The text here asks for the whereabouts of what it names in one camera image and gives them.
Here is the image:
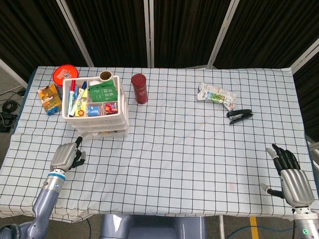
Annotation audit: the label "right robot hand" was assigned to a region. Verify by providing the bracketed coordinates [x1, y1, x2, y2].
[260, 143, 315, 207]

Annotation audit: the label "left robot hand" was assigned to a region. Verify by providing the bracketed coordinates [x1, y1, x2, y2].
[49, 134, 89, 173]

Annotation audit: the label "clear plastic drawer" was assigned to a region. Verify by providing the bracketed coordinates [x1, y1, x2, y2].
[71, 117, 128, 126]
[76, 123, 129, 132]

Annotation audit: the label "white drawer organizer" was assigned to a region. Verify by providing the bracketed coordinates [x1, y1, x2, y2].
[61, 75, 130, 139]

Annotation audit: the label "white black-grid tablecloth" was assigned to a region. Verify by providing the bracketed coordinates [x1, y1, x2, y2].
[0, 66, 319, 224]

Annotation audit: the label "yellow lion print pack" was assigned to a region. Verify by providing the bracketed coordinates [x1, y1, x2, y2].
[74, 101, 88, 117]

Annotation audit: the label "orange and blue carton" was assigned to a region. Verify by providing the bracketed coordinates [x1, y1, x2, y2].
[37, 83, 62, 116]

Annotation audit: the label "red capped marker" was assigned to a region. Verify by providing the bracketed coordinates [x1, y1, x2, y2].
[68, 79, 77, 117]

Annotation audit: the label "blue capped marker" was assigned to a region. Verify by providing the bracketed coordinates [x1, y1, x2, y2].
[71, 81, 88, 117]

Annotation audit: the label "small red print packet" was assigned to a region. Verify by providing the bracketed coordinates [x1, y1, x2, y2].
[103, 102, 118, 115]

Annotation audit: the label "green tea packet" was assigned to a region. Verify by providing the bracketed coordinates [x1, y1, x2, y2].
[87, 81, 118, 102]

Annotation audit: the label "red round tin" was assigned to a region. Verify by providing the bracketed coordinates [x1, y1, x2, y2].
[52, 64, 79, 88]

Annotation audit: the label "white metal table leg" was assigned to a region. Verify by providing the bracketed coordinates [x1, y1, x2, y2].
[218, 215, 225, 239]

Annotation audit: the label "black stapler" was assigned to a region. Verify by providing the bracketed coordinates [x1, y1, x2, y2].
[226, 109, 254, 125]

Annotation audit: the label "brown cardboard tape roll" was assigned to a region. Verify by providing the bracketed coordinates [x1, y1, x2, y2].
[99, 70, 113, 82]

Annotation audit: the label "dark red thermos bottle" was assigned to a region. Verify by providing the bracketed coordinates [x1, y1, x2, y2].
[131, 73, 149, 105]

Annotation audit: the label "grey robot torso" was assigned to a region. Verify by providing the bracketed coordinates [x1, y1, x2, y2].
[99, 214, 207, 239]

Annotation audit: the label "crumpled white snack packet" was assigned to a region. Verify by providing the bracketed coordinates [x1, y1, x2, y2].
[197, 82, 237, 110]

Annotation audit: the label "black folding screen partition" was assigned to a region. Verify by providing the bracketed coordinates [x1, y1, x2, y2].
[0, 0, 319, 142]

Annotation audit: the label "blue floor cable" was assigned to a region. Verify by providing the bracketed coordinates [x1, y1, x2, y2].
[225, 224, 294, 239]

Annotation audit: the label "black floor cables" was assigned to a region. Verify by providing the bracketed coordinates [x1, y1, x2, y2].
[0, 91, 25, 132]

